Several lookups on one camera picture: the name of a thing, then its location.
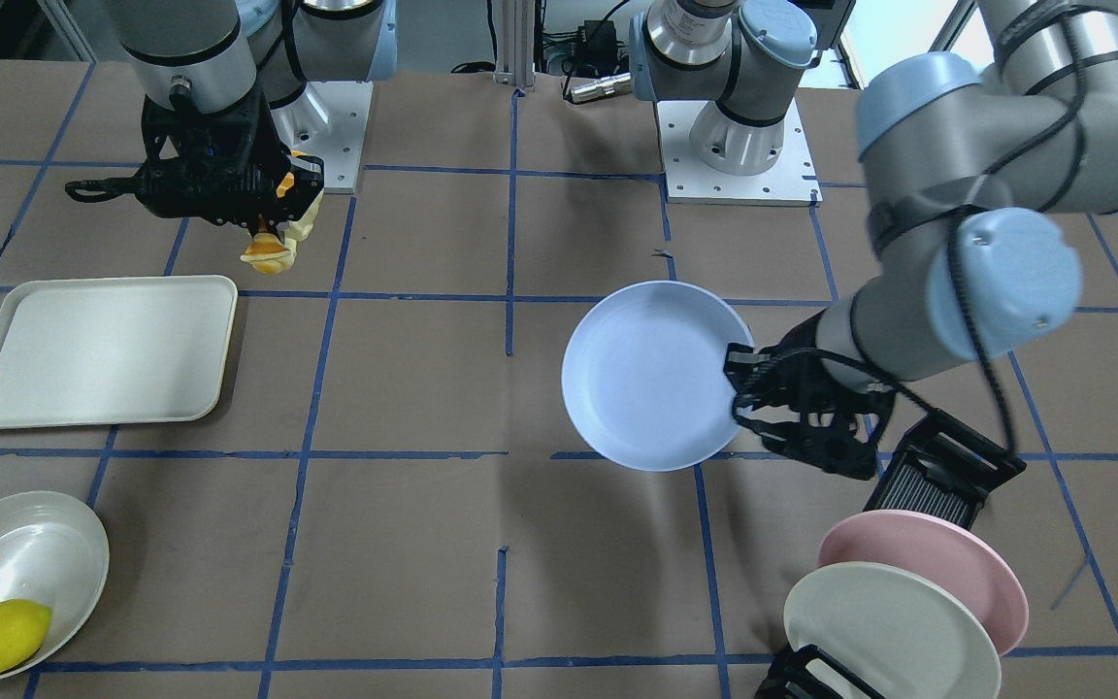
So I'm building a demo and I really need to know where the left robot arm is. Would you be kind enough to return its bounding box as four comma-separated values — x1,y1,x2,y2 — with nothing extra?
724,1,1118,481

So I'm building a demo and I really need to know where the black power adapter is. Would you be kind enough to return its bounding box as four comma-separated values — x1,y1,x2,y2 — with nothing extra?
574,19,618,65

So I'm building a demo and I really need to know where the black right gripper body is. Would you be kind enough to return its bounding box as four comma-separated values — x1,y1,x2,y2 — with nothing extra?
138,92,291,229

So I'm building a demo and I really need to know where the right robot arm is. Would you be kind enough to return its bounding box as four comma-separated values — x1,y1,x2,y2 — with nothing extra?
66,1,398,242

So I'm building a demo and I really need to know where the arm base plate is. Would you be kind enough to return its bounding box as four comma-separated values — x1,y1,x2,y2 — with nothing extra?
272,83,376,195
655,101,822,207

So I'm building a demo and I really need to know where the silver cylindrical connector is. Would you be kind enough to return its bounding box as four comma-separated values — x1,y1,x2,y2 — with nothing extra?
567,74,633,105

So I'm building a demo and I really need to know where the black dish rack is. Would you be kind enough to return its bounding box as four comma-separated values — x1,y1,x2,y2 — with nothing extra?
757,413,1026,698

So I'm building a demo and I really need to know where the cream shallow bowl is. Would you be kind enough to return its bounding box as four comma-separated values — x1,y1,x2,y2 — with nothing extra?
0,491,110,680

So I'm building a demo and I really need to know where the cream plate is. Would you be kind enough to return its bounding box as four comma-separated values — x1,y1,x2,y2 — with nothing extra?
781,563,1002,698

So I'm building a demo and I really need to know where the aluminium frame post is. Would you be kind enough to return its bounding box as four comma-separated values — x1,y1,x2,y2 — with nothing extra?
492,0,538,93

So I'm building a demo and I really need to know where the light blue plate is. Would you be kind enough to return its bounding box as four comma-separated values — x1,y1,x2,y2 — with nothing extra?
562,282,754,472

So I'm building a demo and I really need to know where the pink plate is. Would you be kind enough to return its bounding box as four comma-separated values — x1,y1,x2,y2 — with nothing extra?
817,509,1030,655

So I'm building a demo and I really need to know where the cream rectangular tray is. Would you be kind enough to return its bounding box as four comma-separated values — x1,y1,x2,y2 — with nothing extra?
0,275,237,429

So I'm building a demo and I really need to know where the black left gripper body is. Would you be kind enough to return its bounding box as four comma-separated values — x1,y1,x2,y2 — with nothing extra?
745,347,896,481

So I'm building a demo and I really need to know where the sliced orange bread loaf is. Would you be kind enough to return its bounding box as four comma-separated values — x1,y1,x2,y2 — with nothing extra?
240,150,324,275

